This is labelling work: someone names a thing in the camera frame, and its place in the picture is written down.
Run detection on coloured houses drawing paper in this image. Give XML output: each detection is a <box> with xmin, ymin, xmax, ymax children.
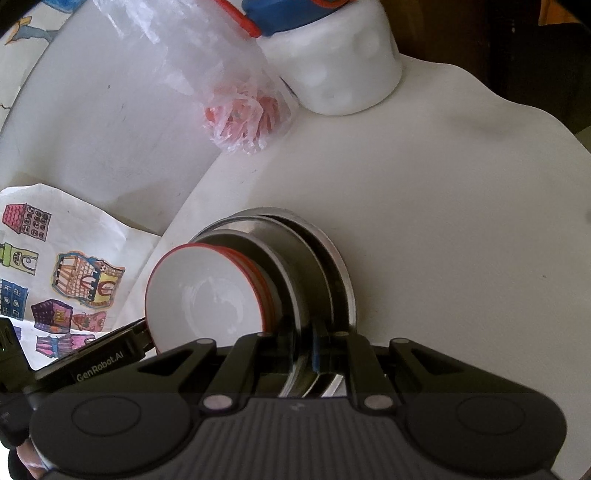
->
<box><xmin>0</xmin><ymin>184</ymin><xmax>163</xmax><ymax>371</ymax></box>

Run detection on cartoon child bear poster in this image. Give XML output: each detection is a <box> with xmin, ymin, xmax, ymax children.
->
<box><xmin>0</xmin><ymin>0</ymin><xmax>89</xmax><ymax>48</ymax></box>

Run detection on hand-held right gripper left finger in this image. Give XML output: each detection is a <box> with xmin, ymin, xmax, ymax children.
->
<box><xmin>137</xmin><ymin>331</ymin><xmax>279</xmax><ymax>412</ymax></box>

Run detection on person's left hand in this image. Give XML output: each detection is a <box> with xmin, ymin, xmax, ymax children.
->
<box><xmin>6</xmin><ymin>438</ymin><xmax>49</xmax><ymax>480</ymax></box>

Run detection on white printed table cloth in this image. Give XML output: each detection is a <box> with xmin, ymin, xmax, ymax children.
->
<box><xmin>108</xmin><ymin>51</ymin><xmax>591</xmax><ymax>480</ymax></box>

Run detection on white bowl red rim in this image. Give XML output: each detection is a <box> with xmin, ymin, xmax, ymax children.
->
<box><xmin>144</xmin><ymin>244</ymin><xmax>267</xmax><ymax>357</ymax></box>

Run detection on white floral bowl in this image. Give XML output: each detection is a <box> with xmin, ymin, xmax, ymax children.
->
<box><xmin>221</xmin><ymin>246</ymin><xmax>279</xmax><ymax>334</ymax></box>

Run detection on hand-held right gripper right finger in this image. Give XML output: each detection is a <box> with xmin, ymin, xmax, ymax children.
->
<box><xmin>311</xmin><ymin>322</ymin><xmax>463</xmax><ymax>412</ymax></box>

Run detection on medium steel plate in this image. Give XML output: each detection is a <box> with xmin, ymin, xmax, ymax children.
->
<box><xmin>256</xmin><ymin>214</ymin><xmax>336</xmax><ymax>398</ymax></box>

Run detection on large steel plate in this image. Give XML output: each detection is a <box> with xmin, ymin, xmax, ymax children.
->
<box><xmin>217</xmin><ymin>206</ymin><xmax>358</xmax><ymax>400</ymax></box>

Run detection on clear plastic bag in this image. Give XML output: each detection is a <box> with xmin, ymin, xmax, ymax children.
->
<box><xmin>92</xmin><ymin>0</ymin><xmax>302</xmax><ymax>156</ymax></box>

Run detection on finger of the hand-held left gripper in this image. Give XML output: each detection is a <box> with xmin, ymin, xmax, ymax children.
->
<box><xmin>130</xmin><ymin>318</ymin><xmax>156</xmax><ymax>355</ymax></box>

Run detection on white bottle blue lid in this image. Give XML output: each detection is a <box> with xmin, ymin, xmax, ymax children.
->
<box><xmin>216</xmin><ymin>0</ymin><xmax>403</xmax><ymax>116</ymax></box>

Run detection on red crumpled object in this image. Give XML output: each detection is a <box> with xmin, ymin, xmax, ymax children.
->
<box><xmin>203</xmin><ymin>91</ymin><xmax>280</xmax><ymax>149</ymax></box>

